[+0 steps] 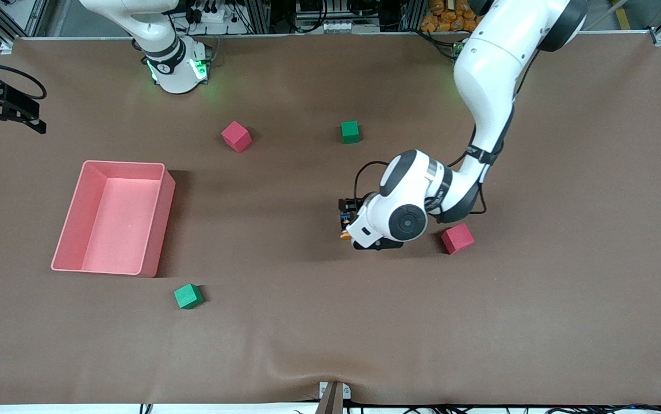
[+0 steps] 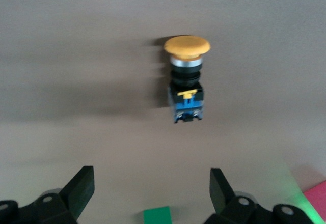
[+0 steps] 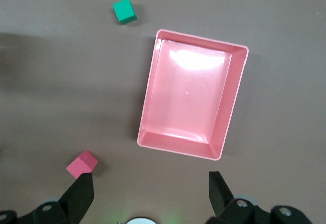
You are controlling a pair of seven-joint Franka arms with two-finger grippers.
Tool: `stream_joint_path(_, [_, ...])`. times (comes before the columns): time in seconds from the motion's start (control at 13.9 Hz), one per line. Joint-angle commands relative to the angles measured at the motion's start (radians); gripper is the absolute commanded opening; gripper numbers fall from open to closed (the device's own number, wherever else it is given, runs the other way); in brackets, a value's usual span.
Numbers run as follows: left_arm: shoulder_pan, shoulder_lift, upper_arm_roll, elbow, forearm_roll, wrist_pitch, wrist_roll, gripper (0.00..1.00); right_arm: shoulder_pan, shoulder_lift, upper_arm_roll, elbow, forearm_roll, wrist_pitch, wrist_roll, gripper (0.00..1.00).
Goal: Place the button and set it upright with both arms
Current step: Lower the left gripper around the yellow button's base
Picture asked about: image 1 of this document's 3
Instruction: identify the orange push button switch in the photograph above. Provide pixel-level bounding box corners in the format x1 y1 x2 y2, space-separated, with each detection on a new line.
339 210 357 241

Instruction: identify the red foam cube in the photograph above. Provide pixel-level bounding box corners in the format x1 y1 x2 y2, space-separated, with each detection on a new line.
441 223 475 255
221 121 252 154

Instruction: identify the brown table cover mat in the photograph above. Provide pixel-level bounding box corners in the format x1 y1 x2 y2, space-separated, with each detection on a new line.
0 32 661 406

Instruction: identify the pink plastic tray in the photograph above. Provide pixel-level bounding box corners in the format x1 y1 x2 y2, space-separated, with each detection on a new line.
51 160 176 278

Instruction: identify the white power strip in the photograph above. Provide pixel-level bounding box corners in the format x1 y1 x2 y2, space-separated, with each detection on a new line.
189 2 229 25

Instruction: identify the orange packets pile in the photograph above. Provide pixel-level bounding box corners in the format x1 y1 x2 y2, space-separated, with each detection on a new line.
421 0 483 33

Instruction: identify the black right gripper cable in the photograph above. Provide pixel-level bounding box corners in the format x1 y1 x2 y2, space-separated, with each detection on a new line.
0 52 48 100

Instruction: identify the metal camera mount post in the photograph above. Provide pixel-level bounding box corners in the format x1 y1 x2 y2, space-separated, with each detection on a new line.
314 381 352 414

